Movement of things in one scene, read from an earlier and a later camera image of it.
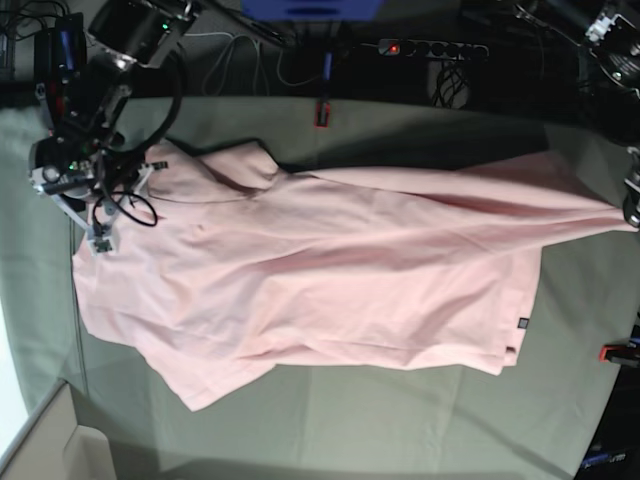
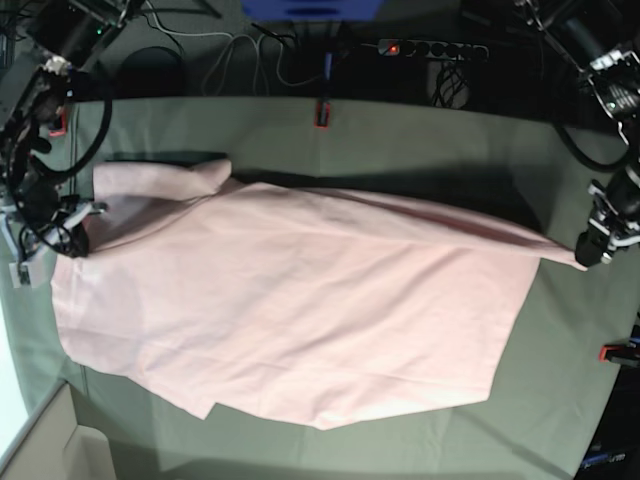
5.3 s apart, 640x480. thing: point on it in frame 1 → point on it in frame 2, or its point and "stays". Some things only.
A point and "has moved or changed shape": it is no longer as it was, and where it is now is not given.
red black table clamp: (322, 112) stays
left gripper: (95, 200) → (42, 228)
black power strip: (431, 48) stays
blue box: (313, 10) stays
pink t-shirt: (227, 268) has moved or changed shape
